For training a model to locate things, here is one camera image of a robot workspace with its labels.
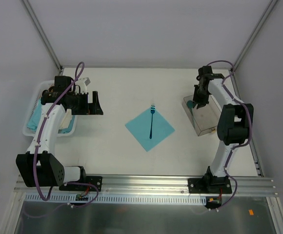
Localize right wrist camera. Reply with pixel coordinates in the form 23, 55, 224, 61
198, 65, 213, 77

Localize blue paper napkin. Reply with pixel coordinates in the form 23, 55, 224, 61
125, 108, 175, 152

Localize right black mount plate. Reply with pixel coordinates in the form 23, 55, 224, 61
187, 176, 232, 194

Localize white napkin in basket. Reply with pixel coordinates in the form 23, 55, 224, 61
59, 109, 73, 130

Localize gold utensil in basket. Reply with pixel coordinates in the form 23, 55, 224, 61
42, 84, 54, 95

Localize white plastic basket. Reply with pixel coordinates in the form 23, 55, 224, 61
22, 78, 90, 137

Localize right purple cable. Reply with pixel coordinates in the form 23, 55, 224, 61
206, 59, 253, 213

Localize white cable duct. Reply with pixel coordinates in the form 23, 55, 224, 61
24, 194, 207, 206

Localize left black mount plate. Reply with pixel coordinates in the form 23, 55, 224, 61
59, 175, 102, 192

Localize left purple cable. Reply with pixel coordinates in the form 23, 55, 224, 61
33, 61, 85, 202

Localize black mount plate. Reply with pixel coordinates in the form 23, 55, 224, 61
59, 175, 102, 192
187, 176, 232, 194

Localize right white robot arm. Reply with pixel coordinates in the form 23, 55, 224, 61
193, 72, 254, 193

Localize purple cable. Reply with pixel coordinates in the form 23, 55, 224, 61
33, 61, 85, 202
206, 59, 253, 213

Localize clear plastic container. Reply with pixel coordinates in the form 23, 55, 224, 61
182, 95, 221, 137

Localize stacked blue napkins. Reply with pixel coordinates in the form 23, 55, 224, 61
26, 99, 75, 134

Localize aluminium rail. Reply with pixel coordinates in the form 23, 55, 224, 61
13, 173, 279, 197

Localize teal spoon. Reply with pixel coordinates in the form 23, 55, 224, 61
186, 100, 196, 123

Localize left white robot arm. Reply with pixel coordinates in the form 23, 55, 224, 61
16, 91, 103, 190

